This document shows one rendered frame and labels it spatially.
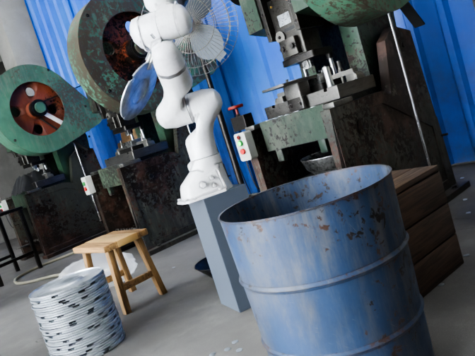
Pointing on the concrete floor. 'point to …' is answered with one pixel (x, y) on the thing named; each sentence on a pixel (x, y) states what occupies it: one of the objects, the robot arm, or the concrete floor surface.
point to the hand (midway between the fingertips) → (150, 61)
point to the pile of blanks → (80, 320)
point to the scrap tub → (329, 266)
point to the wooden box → (427, 225)
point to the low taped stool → (111, 246)
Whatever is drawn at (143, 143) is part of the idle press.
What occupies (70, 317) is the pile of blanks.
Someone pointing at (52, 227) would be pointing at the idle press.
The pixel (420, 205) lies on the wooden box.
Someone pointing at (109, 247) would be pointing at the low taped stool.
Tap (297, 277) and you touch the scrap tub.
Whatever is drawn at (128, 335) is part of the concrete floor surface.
